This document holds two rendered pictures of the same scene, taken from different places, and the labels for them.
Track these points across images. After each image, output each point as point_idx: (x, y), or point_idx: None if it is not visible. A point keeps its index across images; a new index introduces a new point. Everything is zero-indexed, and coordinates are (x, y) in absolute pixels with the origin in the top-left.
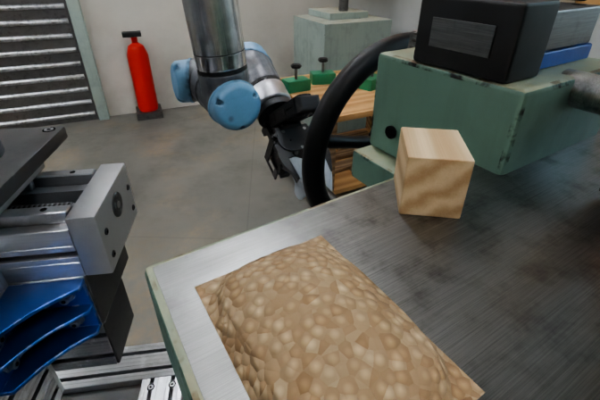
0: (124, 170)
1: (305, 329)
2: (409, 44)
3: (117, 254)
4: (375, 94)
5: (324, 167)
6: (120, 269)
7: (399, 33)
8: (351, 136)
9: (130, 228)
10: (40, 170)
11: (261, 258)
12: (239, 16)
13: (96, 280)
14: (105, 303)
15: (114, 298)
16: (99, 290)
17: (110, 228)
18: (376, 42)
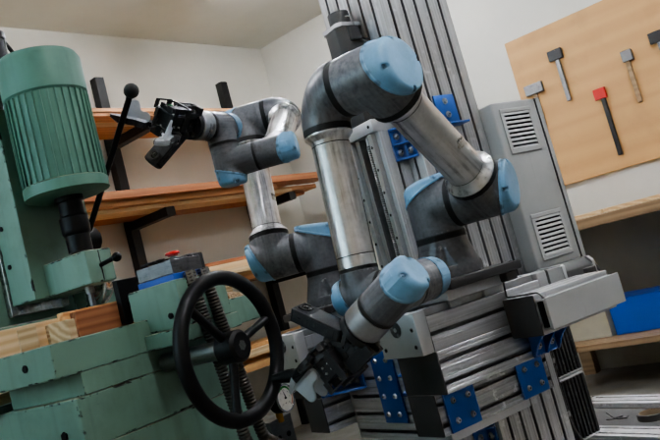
0: (410, 318)
1: None
2: (209, 271)
3: (390, 355)
4: (225, 288)
5: (267, 335)
6: (432, 389)
7: (217, 270)
8: (252, 324)
9: (410, 356)
10: (444, 301)
11: (236, 293)
12: (332, 236)
13: (405, 367)
14: (411, 388)
15: (420, 397)
16: (406, 375)
17: (386, 336)
18: (231, 271)
